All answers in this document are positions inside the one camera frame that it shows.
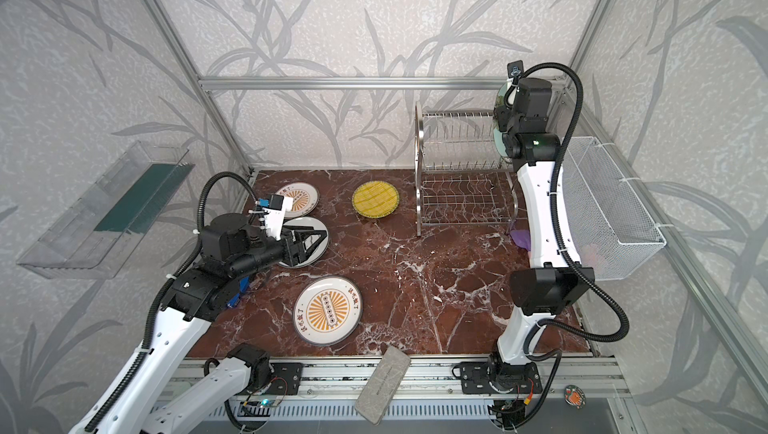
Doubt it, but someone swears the light green flower plate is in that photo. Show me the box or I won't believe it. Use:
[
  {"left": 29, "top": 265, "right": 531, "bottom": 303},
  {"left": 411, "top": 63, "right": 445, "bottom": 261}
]
[{"left": 490, "top": 82, "right": 511, "bottom": 159}]

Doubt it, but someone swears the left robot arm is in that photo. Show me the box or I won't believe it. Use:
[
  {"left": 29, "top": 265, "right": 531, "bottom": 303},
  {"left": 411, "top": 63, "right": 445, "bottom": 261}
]
[{"left": 72, "top": 171, "right": 328, "bottom": 433}]

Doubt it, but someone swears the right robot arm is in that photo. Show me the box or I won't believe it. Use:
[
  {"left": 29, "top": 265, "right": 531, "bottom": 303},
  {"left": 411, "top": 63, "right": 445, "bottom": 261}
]
[{"left": 452, "top": 60, "right": 630, "bottom": 432}]

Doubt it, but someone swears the steel dish rack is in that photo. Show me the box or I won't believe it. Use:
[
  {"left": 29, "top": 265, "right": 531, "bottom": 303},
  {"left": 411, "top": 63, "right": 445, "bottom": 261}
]
[{"left": 414, "top": 104, "right": 521, "bottom": 235}]

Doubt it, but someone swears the white plate with green rim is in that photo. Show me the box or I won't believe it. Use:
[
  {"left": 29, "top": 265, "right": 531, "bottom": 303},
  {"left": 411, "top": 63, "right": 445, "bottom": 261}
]
[{"left": 280, "top": 216, "right": 329, "bottom": 268}]

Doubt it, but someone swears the far orange sunburst plate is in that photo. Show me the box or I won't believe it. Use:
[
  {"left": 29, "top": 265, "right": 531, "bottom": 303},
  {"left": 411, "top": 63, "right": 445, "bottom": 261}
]
[{"left": 277, "top": 182, "right": 319, "bottom": 219}]

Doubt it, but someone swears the orange sunburst plate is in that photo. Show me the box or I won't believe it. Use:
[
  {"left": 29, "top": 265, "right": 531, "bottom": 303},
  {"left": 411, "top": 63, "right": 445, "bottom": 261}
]
[
  {"left": 277, "top": 182, "right": 319, "bottom": 219},
  {"left": 293, "top": 276, "right": 363, "bottom": 347}
]

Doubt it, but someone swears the near orange sunburst plate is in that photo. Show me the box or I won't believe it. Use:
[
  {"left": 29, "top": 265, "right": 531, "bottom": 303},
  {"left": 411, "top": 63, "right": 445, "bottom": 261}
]
[{"left": 293, "top": 276, "right": 363, "bottom": 347}]

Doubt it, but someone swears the yellow green woven plate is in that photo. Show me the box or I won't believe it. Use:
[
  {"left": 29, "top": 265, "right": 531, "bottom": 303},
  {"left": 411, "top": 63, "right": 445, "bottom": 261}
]
[{"left": 352, "top": 180, "right": 400, "bottom": 219}]

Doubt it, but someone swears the grey sponge block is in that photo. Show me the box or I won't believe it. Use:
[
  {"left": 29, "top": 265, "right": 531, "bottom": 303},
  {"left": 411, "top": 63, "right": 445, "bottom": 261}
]
[{"left": 355, "top": 346, "right": 411, "bottom": 425}]

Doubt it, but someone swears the small round orange gadget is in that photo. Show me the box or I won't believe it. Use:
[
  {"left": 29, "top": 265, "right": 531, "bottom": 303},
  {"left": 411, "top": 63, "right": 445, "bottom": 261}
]
[{"left": 564, "top": 384, "right": 586, "bottom": 409}]

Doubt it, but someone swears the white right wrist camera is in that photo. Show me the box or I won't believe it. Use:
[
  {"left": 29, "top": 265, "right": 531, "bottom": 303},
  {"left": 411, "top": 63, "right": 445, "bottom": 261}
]
[{"left": 506, "top": 60, "right": 525, "bottom": 84}]

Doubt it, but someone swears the white wire basket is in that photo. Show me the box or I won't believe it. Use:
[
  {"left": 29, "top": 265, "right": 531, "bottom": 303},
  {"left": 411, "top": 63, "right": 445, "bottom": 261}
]
[{"left": 562, "top": 136, "right": 666, "bottom": 282}]

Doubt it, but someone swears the clear plastic wall shelf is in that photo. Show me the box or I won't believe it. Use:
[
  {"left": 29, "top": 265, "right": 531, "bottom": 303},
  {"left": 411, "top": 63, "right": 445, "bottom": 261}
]
[{"left": 17, "top": 141, "right": 195, "bottom": 280}]

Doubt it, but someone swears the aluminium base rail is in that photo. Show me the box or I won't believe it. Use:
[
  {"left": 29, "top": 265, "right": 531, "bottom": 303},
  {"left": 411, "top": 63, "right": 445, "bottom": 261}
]
[{"left": 208, "top": 355, "right": 631, "bottom": 423}]

